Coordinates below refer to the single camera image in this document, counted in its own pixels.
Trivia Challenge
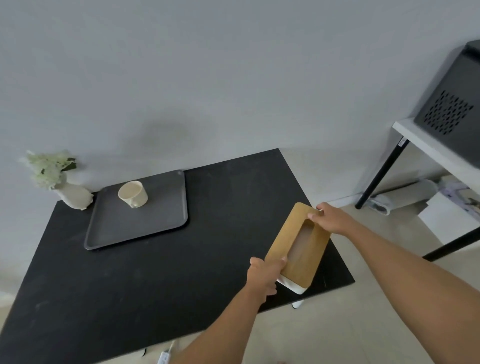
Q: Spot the person's left hand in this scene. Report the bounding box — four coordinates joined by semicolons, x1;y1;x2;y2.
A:
245;256;289;301

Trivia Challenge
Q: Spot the person's right hand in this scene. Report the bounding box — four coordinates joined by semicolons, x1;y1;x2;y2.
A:
307;202;355;237

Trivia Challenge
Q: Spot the white tissue box wooden lid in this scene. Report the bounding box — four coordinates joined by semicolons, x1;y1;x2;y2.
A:
264;202;331;295

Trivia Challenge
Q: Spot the person's right forearm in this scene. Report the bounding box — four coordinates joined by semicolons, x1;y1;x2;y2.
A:
339;217;480;364

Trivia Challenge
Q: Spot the person's left forearm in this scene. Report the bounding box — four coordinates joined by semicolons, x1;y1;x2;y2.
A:
169;282;268;364

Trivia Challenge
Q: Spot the white cylindrical appliance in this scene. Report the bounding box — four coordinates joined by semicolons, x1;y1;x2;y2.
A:
365;179;439;216

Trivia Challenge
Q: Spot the white table with black legs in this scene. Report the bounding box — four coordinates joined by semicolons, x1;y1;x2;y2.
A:
354;118;480;262

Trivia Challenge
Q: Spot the patterned packet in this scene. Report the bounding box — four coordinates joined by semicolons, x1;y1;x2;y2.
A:
438;175;480;226

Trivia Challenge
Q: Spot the dark grey rectangular tray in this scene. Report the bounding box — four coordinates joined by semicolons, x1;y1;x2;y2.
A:
83;169;189;251

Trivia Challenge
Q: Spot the cream ceramic cup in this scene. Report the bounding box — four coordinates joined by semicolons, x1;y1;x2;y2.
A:
118;180;148;208

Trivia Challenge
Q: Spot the black perforated metal case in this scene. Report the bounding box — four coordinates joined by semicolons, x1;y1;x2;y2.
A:
413;39;480;169

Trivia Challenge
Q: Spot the white ceramic vase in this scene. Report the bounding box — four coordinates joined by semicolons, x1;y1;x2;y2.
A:
51;173;94;211

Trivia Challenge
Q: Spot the white power cable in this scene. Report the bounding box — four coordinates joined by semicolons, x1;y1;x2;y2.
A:
157;340;176;364

